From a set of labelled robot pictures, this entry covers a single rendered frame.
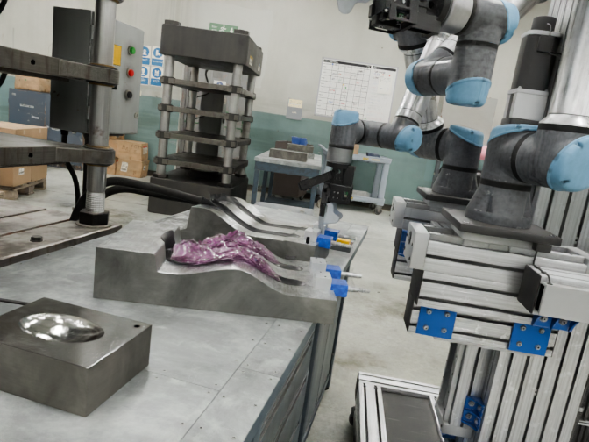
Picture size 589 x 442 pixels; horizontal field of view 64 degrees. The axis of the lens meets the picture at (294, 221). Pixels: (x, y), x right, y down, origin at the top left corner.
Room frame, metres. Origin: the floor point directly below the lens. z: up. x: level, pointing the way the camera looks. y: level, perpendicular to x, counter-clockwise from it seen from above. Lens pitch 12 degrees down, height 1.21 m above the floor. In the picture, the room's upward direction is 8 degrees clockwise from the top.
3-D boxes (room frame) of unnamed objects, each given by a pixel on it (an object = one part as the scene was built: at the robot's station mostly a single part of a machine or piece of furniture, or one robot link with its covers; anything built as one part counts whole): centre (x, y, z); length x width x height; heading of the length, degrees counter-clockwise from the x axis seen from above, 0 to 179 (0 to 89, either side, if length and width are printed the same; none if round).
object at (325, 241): (1.30, -0.10, 0.89); 0.13 x 0.05 x 0.05; 77
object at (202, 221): (1.42, 0.15, 0.87); 0.50 x 0.26 x 0.14; 77
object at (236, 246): (1.06, 0.14, 0.90); 0.26 x 0.18 x 0.08; 94
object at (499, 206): (1.15, -0.49, 1.09); 0.15 x 0.15 x 0.10
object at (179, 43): (5.95, 1.18, 1.03); 1.54 x 0.94 x 2.06; 178
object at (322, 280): (1.03, -0.13, 0.86); 0.13 x 0.05 x 0.05; 94
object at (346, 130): (1.41, -0.11, 1.21); 0.09 x 0.08 x 0.11; 134
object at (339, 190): (1.41, -0.11, 1.05); 0.09 x 0.08 x 0.12; 77
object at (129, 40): (1.79, 0.78, 0.74); 0.31 x 0.22 x 1.47; 167
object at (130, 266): (1.05, 0.15, 0.86); 0.50 x 0.26 x 0.11; 94
